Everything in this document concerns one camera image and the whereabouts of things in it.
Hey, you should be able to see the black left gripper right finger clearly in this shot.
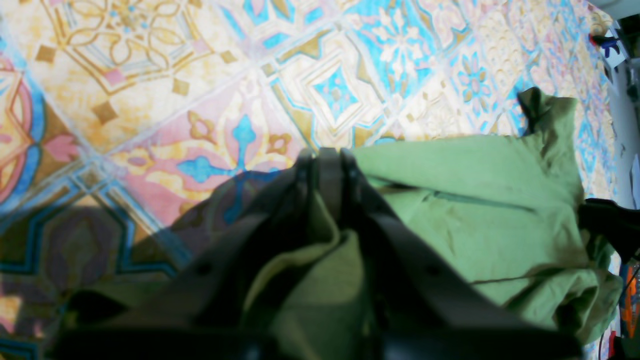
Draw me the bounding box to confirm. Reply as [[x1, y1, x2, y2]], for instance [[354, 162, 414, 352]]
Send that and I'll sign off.
[[320, 148, 583, 360]]

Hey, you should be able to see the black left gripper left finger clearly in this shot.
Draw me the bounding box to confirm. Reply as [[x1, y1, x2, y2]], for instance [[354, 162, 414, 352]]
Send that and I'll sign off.
[[52, 150, 314, 360]]

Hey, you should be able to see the olive green t-shirt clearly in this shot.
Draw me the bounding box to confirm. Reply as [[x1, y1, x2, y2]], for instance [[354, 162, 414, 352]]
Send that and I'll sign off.
[[58, 88, 623, 360]]

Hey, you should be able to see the patterned tile tablecloth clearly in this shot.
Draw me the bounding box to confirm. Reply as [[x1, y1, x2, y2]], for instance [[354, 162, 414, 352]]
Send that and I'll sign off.
[[1, 0, 617, 360]]

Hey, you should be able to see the orange grey device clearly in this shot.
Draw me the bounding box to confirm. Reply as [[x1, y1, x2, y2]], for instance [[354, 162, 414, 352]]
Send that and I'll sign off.
[[619, 263, 640, 338]]

